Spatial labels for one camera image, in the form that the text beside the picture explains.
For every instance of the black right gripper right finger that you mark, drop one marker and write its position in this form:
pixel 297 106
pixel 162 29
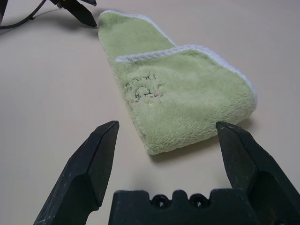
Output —
pixel 257 168

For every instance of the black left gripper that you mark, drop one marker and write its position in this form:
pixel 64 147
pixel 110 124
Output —
pixel 59 3

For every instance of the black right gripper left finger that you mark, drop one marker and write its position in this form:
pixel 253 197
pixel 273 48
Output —
pixel 84 175

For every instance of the green towel with white trim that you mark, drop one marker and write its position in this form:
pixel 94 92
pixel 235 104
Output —
pixel 182 100

